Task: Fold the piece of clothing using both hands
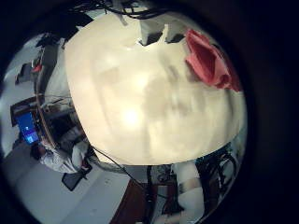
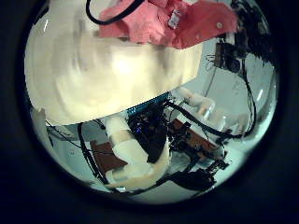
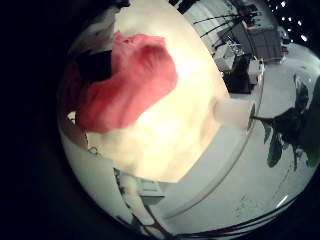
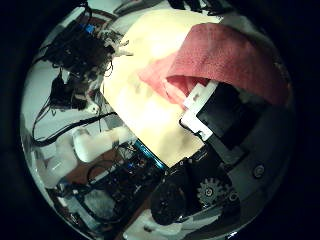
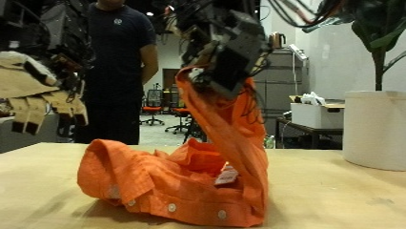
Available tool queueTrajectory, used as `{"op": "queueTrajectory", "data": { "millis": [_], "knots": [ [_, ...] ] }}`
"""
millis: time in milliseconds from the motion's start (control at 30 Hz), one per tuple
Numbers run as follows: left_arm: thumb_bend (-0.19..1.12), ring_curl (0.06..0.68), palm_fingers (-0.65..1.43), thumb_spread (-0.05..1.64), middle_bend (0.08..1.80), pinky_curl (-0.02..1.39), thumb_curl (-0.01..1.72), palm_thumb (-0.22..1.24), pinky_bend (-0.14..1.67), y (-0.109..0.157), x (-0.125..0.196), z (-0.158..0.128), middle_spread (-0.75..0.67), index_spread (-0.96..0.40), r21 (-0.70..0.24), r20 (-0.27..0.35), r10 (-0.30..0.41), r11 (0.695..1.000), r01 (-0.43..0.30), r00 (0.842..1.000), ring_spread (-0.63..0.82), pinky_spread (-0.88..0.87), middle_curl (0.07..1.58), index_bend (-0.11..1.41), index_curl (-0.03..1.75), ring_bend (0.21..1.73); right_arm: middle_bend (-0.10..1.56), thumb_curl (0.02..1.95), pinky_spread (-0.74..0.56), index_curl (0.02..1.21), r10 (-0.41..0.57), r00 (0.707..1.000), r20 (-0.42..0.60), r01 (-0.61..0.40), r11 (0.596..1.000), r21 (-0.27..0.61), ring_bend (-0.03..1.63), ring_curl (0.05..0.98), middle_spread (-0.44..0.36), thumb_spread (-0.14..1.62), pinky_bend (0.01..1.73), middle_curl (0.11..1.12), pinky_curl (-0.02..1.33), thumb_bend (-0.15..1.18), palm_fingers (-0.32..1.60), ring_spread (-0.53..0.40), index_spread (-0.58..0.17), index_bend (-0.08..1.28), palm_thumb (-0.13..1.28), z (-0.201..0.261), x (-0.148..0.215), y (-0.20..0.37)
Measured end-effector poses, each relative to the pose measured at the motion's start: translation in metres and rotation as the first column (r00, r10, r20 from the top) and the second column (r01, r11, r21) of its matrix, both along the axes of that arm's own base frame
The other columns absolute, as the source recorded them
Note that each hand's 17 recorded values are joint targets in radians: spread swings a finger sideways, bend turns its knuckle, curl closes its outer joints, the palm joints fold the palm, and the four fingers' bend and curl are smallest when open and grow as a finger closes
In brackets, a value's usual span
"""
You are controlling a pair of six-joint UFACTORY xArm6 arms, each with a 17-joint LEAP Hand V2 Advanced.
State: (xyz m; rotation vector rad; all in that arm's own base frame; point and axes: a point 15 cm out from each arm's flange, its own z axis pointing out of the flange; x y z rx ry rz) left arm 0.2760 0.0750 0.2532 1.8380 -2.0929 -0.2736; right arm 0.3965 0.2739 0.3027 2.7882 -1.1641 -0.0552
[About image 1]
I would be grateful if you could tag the orange button-up shirt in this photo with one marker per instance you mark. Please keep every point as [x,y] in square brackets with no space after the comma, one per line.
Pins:
[205,62]

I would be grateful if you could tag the person in white shirt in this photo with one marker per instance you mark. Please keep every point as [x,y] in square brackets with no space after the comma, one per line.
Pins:
[59,158]

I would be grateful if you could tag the electronics box with blue light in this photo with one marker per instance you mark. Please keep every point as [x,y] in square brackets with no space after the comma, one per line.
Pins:
[27,127]

